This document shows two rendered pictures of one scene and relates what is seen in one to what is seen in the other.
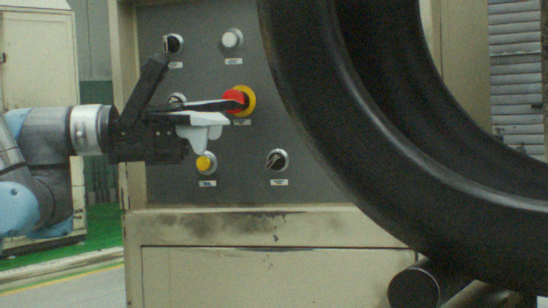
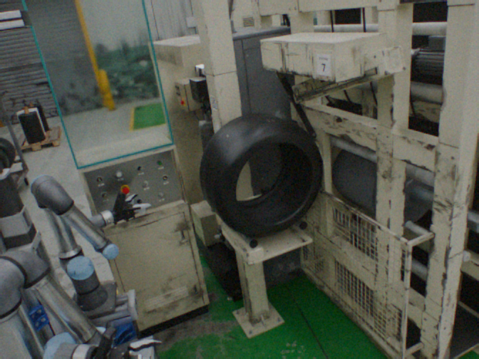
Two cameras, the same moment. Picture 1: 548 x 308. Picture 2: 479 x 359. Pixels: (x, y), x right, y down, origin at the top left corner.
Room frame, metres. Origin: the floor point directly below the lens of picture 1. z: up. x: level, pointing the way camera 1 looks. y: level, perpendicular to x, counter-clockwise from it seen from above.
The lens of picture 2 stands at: (-0.19, 0.98, 1.94)
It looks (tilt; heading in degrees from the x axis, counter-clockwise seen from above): 24 degrees down; 316
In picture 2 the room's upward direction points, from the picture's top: 8 degrees counter-clockwise
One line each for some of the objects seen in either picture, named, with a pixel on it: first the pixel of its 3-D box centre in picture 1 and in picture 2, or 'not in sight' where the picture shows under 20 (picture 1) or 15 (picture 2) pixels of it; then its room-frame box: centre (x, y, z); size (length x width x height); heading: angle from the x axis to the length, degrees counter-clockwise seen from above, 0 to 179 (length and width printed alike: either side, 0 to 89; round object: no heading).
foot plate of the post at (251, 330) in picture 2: not in sight; (257, 315); (1.26, -0.40, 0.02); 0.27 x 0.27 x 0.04; 66
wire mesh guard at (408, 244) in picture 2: not in sight; (342, 258); (0.67, -0.53, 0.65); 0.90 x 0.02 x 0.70; 156
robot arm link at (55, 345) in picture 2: not in sight; (65, 356); (0.87, 0.81, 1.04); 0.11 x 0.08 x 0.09; 31
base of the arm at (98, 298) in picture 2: not in sight; (90, 292); (1.48, 0.50, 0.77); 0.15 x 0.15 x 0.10
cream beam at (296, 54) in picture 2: not in sight; (315, 53); (0.78, -0.54, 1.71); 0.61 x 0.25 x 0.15; 156
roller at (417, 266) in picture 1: (458, 263); (239, 228); (1.07, -0.19, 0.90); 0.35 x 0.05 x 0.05; 156
